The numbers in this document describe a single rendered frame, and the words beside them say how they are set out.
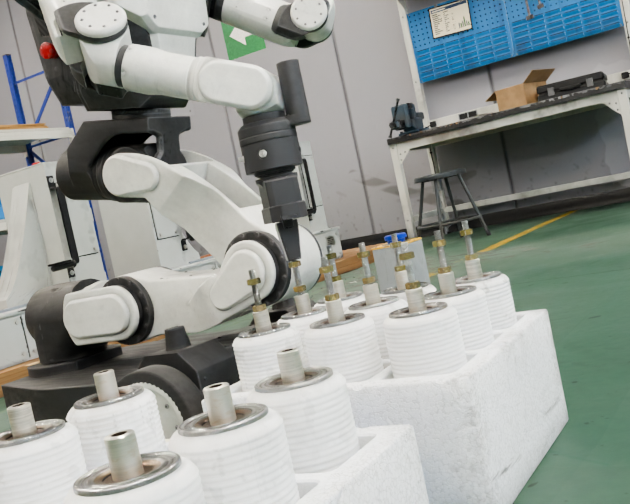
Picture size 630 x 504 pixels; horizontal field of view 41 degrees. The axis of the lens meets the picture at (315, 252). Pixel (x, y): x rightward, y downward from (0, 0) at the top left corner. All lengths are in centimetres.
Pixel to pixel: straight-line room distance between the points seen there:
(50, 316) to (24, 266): 155
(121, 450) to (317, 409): 22
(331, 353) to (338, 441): 33
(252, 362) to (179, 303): 55
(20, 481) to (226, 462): 24
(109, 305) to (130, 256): 221
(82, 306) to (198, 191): 38
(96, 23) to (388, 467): 83
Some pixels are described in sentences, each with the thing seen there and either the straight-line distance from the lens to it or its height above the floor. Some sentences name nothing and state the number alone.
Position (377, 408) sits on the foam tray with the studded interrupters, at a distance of 105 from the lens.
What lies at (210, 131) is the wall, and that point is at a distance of 769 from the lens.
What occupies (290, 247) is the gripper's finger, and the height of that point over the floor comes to 36.
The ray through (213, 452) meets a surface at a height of 24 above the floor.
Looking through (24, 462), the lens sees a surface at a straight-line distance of 83.
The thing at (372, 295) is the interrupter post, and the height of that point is 27.
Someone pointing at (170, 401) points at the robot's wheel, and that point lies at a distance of 143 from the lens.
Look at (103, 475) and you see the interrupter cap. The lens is 64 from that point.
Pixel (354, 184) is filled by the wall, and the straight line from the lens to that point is 692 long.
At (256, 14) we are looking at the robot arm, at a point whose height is 83.
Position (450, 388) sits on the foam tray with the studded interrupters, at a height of 17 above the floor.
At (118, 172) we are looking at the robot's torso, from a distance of 170.
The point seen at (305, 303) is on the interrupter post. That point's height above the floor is 27.
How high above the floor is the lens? 41
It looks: 3 degrees down
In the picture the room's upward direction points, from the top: 12 degrees counter-clockwise
